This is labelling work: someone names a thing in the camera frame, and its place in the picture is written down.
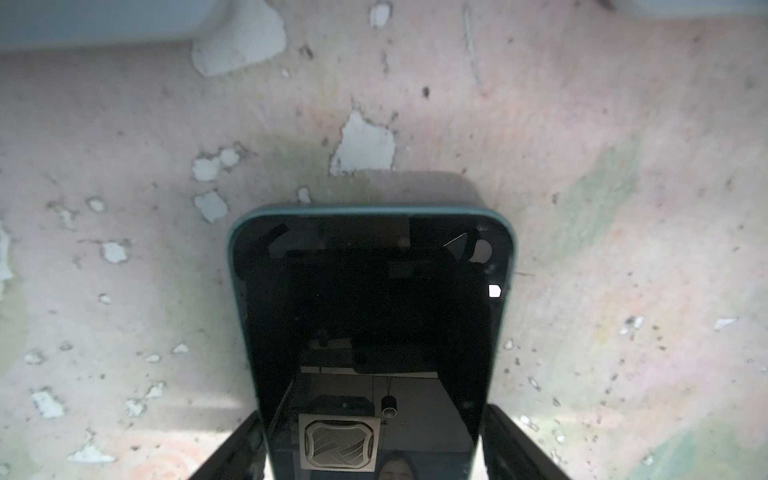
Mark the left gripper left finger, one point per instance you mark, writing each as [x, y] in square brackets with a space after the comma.
[241, 457]

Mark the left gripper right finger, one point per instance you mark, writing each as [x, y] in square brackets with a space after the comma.
[509, 454]

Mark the phone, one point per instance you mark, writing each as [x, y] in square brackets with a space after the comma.
[371, 333]

